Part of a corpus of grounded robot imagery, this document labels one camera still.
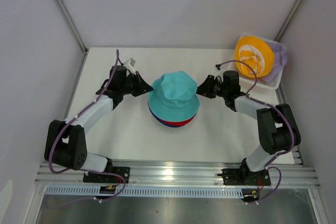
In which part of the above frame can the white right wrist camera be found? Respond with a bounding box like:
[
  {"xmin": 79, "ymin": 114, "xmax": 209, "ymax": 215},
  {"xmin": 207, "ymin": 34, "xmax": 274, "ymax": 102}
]
[{"xmin": 215, "ymin": 64, "xmax": 225, "ymax": 78}]

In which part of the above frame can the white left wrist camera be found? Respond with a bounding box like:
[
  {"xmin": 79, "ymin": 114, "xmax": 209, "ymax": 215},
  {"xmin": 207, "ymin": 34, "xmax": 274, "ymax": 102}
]
[{"xmin": 123, "ymin": 58, "xmax": 136, "ymax": 74}]

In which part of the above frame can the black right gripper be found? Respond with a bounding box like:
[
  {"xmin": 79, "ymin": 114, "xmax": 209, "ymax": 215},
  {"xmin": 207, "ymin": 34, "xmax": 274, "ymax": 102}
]
[{"xmin": 193, "ymin": 74, "xmax": 228, "ymax": 99}]

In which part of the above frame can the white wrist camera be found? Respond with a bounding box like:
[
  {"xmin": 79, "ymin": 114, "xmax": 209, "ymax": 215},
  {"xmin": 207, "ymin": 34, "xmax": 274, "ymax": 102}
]
[
  {"xmin": 123, "ymin": 58, "xmax": 136, "ymax": 74},
  {"xmin": 215, "ymin": 64, "xmax": 225, "ymax": 78}
]

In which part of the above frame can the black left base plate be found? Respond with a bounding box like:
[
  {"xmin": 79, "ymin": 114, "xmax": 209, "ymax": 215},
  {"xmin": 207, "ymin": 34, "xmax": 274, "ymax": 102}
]
[{"xmin": 83, "ymin": 166, "xmax": 131, "ymax": 184}]

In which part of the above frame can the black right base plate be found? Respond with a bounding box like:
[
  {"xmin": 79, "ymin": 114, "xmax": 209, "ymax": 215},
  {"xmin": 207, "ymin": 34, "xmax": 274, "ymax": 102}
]
[{"xmin": 217, "ymin": 168, "xmax": 271, "ymax": 186}]

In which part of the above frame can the red bucket hat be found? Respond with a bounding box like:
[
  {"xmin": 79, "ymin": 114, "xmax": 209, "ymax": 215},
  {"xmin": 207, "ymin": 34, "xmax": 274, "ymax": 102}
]
[{"xmin": 152, "ymin": 114, "xmax": 196, "ymax": 128}]

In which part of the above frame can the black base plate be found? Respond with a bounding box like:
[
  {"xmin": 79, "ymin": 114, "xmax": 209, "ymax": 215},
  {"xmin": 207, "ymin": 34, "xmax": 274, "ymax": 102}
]
[
  {"xmin": 83, "ymin": 166, "xmax": 131, "ymax": 184},
  {"xmin": 217, "ymin": 168, "xmax": 271, "ymax": 186}
]

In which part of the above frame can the teal bucket hat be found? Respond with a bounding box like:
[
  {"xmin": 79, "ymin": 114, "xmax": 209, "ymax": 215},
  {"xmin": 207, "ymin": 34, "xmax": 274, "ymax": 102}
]
[{"xmin": 148, "ymin": 71, "xmax": 200, "ymax": 123}]

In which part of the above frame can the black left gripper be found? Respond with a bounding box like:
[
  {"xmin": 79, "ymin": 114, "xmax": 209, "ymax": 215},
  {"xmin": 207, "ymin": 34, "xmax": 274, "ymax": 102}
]
[{"xmin": 120, "ymin": 71, "xmax": 153, "ymax": 97}]

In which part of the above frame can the aluminium mounting rail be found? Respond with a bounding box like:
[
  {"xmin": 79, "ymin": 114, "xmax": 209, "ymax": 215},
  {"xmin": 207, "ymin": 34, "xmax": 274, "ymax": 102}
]
[{"xmin": 35, "ymin": 159, "xmax": 321, "ymax": 189}]

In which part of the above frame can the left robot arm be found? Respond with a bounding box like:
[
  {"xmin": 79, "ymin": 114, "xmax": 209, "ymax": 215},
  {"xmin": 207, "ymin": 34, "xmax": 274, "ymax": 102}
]
[{"xmin": 44, "ymin": 66, "xmax": 153, "ymax": 183}]

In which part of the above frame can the blue bucket hat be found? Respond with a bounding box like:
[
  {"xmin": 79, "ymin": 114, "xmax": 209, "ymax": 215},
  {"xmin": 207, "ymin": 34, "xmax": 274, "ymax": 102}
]
[{"xmin": 149, "ymin": 108, "xmax": 184, "ymax": 128}]

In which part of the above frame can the white slotted cable duct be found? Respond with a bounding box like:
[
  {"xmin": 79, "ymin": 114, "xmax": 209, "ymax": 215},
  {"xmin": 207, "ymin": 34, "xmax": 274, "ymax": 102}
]
[{"xmin": 45, "ymin": 185, "xmax": 244, "ymax": 199}]

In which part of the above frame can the yellow bucket hat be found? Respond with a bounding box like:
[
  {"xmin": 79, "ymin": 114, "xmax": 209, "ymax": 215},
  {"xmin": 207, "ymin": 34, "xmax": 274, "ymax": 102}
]
[{"xmin": 234, "ymin": 36, "xmax": 275, "ymax": 78}]

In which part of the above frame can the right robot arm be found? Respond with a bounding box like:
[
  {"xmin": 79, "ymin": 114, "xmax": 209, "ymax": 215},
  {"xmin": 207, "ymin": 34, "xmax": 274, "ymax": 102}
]
[{"xmin": 196, "ymin": 70, "xmax": 301, "ymax": 186}]

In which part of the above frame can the lilac bucket hat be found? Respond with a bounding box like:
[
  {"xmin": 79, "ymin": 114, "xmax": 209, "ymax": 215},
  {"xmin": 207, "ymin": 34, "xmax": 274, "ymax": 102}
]
[{"xmin": 261, "ymin": 40, "xmax": 288, "ymax": 83}]

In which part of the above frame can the white plastic basket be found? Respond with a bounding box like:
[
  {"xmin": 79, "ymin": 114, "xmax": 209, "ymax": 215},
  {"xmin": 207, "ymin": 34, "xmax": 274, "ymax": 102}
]
[{"xmin": 228, "ymin": 33, "xmax": 284, "ymax": 90}]

